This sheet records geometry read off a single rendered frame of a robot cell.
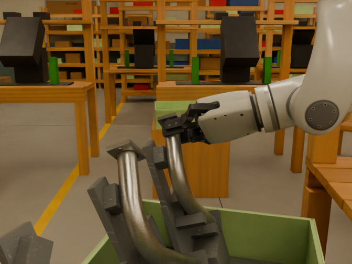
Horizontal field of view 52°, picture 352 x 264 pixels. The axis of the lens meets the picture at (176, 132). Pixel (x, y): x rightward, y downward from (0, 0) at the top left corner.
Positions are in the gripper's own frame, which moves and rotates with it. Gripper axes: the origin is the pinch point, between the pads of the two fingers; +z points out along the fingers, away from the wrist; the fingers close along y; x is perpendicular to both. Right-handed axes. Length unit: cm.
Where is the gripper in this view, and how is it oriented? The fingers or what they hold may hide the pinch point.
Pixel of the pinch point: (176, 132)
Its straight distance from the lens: 68.8
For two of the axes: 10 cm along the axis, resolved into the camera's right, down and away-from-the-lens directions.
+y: -3.3, -4.9, -8.1
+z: -9.4, 2.4, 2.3
